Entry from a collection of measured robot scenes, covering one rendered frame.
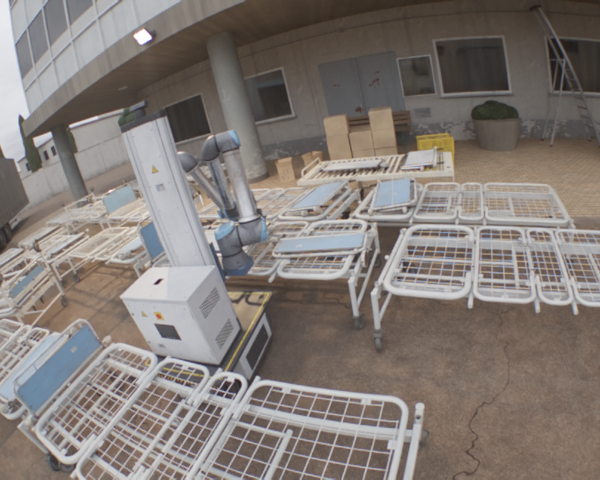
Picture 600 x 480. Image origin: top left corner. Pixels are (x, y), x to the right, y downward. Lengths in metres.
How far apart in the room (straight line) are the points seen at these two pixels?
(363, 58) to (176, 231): 6.69
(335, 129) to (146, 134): 4.23
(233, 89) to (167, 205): 5.05
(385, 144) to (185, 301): 4.69
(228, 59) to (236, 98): 0.84
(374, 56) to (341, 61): 0.79
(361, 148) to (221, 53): 3.40
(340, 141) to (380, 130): 0.74
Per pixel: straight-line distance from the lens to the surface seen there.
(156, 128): 1.93
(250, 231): 2.05
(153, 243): 3.35
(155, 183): 2.06
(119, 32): 7.87
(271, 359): 2.40
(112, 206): 6.75
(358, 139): 5.76
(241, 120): 6.88
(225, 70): 6.92
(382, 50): 8.02
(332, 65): 8.21
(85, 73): 8.31
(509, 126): 6.87
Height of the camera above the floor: 1.66
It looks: 25 degrees down
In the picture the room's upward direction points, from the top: 14 degrees counter-clockwise
